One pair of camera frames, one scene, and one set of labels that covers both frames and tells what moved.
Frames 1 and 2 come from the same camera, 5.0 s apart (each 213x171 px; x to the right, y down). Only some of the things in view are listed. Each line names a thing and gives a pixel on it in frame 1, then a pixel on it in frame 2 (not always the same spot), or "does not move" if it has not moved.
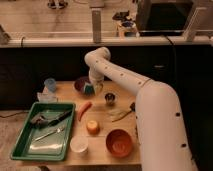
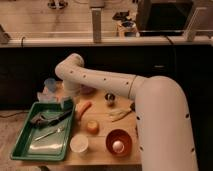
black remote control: [132, 106] does not move
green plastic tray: [45, 133] does not move
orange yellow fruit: [92, 128] does not move
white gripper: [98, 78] → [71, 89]
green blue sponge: [89, 90] → [68, 105]
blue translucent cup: [51, 84] does not move
